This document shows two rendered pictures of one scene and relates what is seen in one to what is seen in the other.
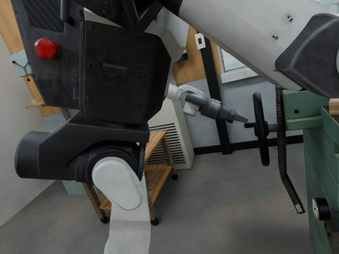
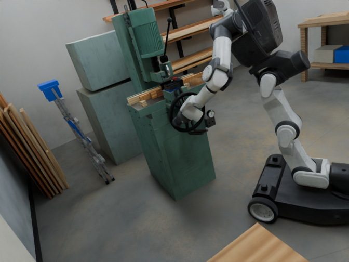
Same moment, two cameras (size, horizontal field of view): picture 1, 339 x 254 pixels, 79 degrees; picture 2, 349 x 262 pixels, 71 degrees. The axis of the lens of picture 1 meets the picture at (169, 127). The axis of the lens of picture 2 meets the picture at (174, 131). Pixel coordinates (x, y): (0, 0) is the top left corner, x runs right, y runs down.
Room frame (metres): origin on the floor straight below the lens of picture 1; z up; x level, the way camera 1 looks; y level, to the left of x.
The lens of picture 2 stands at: (1.98, 0.64, 1.46)
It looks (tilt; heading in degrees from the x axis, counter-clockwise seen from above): 26 degrees down; 223
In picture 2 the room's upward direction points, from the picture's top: 15 degrees counter-clockwise
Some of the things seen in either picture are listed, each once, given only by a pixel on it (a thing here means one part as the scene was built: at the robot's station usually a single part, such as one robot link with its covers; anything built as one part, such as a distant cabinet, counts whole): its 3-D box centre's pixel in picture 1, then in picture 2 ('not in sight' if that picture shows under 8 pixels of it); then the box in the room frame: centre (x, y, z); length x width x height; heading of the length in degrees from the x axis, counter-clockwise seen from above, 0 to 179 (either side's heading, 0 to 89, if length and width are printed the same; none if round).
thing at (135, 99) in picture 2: not in sight; (162, 88); (0.56, -0.66, 0.92); 0.60 x 0.02 x 0.05; 155
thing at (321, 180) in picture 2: not in sight; (311, 171); (0.48, 0.38, 0.28); 0.21 x 0.20 x 0.13; 95
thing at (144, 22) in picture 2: not in sight; (147, 33); (0.58, -0.65, 1.35); 0.18 x 0.18 x 0.31
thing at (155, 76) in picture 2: not in sight; (158, 76); (0.57, -0.67, 1.03); 0.14 x 0.07 x 0.09; 65
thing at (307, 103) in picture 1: (304, 97); (175, 94); (0.65, -0.47, 0.91); 0.15 x 0.14 x 0.09; 155
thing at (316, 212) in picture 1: (322, 211); (210, 114); (0.44, -0.35, 0.65); 0.06 x 0.04 x 0.08; 155
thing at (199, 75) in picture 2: not in sight; (173, 86); (0.50, -0.61, 0.92); 0.59 x 0.02 x 0.04; 155
